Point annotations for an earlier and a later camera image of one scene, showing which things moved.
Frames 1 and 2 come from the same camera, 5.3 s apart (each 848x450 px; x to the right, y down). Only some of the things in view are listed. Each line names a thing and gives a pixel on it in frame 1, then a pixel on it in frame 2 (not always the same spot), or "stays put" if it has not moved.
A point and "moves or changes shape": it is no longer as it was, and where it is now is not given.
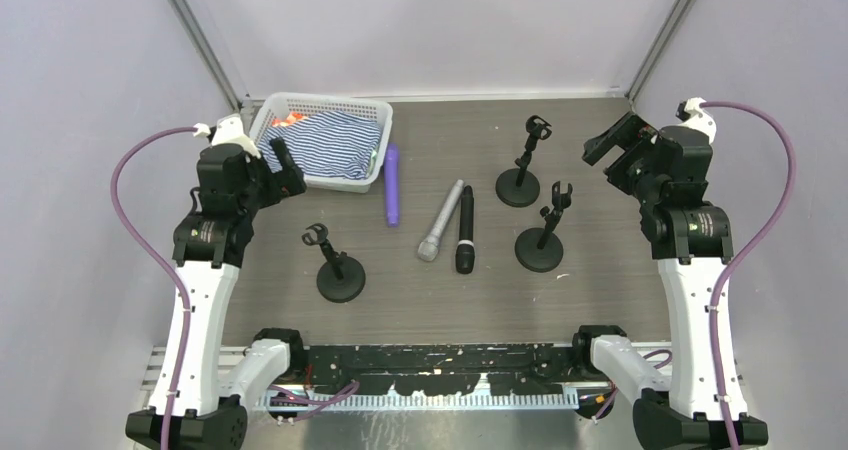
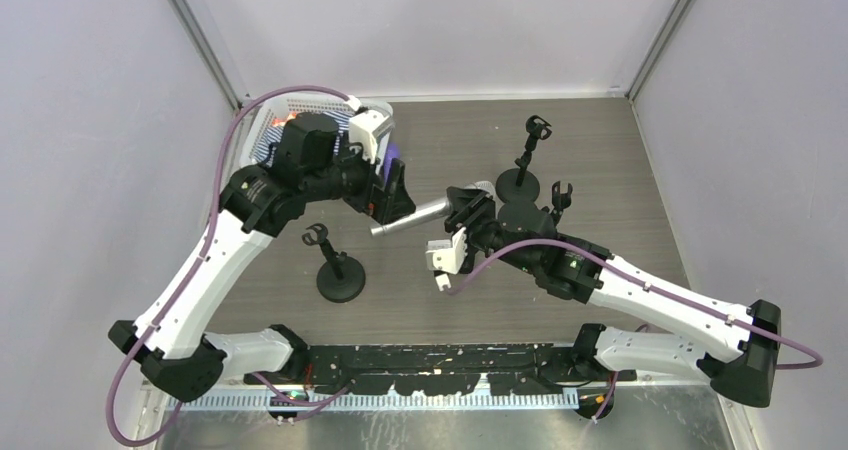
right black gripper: (622, 153) to (473, 216)
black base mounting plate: (444, 370) stays put
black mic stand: (341, 278) stays put
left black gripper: (266, 174) to (374, 190)
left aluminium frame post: (187, 18) stays put
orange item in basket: (292, 119) stays put
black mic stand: (520, 188) stays put
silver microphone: (428, 248) moves or changes shape
